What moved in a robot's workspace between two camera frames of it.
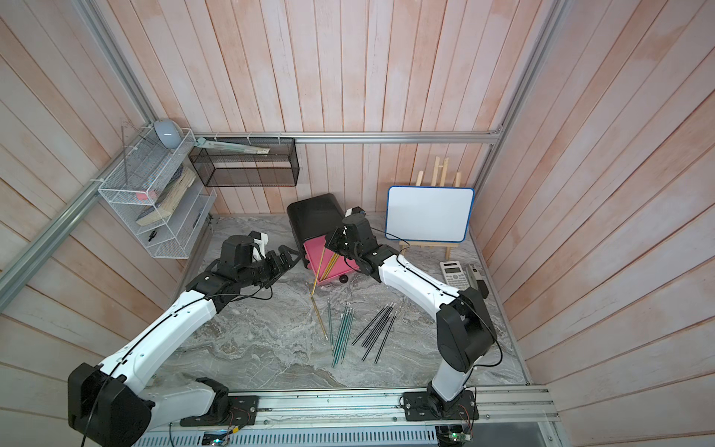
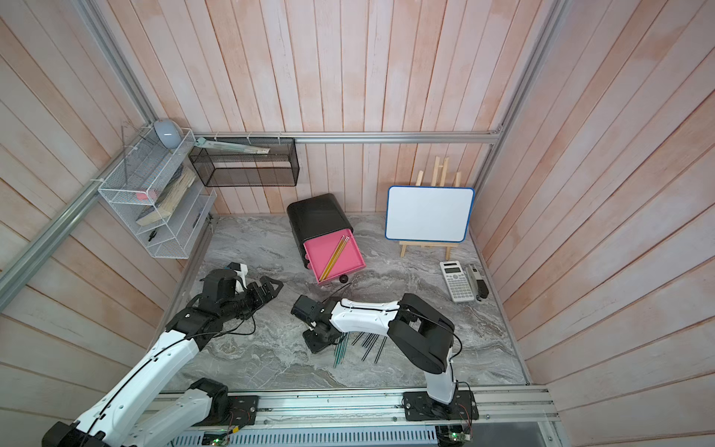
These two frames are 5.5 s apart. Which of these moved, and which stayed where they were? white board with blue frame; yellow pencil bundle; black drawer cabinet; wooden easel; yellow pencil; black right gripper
Moved: black right gripper; yellow pencil bundle
Stayed: wooden easel; black drawer cabinet; yellow pencil; white board with blue frame
